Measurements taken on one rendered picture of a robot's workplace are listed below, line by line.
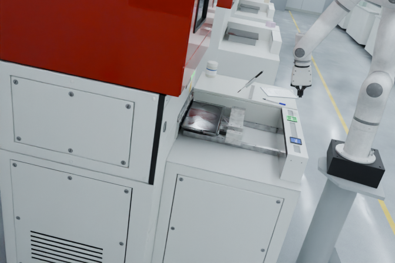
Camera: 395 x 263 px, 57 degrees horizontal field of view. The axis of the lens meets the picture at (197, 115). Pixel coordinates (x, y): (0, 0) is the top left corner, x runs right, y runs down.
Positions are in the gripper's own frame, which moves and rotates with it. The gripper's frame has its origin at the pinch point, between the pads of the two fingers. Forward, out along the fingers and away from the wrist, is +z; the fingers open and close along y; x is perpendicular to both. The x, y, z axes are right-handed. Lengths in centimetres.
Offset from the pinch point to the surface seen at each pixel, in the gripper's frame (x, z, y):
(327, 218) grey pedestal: -24, 61, 15
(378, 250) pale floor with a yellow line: 28, 128, 64
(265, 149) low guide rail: -19.1, 24.3, -17.6
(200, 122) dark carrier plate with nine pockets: -16, 11, -51
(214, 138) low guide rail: -19, 19, -44
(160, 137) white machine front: -66, -6, -58
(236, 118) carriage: 3.5, 16.9, -34.1
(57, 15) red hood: -66, -52, -91
